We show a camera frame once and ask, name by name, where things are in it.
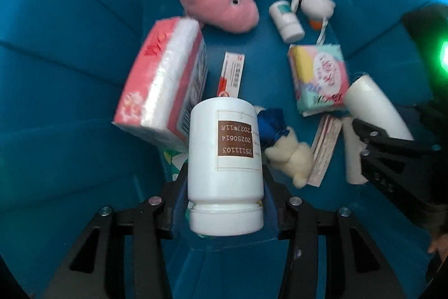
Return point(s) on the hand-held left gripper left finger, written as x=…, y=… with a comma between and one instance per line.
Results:
x=180, y=204

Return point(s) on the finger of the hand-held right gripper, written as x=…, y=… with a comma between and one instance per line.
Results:
x=381, y=148

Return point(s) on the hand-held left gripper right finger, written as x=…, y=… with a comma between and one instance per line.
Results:
x=271, y=204

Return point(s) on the white paper roll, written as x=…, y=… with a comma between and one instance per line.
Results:
x=374, y=103
x=351, y=159

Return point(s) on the green yellow wet wipes pack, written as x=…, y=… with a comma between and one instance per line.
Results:
x=173, y=162

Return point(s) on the white bottle brown label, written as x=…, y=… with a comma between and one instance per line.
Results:
x=224, y=187

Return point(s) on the cream bear plush blue bow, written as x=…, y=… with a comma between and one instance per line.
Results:
x=290, y=155

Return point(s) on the colourful pastel tissue pack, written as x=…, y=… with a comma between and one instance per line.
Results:
x=322, y=74

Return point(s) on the large pink tissue pack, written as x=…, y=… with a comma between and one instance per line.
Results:
x=154, y=74

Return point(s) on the slim white red box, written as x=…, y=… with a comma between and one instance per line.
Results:
x=232, y=71

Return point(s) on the small white bottle teal label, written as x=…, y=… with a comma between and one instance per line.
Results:
x=287, y=22

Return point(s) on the blue plastic storage crate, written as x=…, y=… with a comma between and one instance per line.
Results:
x=70, y=74

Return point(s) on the person's right hand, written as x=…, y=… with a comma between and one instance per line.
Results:
x=435, y=245

